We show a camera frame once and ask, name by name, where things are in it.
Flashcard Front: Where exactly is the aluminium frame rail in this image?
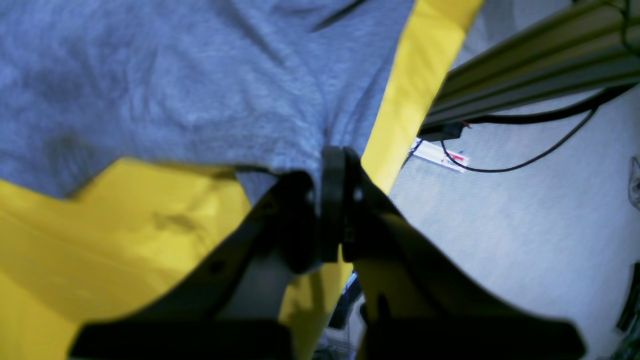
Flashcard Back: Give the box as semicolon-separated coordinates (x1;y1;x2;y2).
423;0;640;126

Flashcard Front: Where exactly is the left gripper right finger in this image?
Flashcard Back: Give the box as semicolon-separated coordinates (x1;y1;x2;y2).
320;146;586;360

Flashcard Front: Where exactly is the grey t-shirt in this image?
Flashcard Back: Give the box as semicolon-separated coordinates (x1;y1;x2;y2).
0;0;415;202

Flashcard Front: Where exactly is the yellow table cloth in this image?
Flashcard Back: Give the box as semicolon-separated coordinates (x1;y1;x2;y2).
1;0;482;360

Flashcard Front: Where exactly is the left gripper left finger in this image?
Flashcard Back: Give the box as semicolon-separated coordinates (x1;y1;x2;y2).
70;172;318;360

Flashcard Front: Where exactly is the black floor cable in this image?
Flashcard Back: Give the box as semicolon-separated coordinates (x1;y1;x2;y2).
440;85;636;174

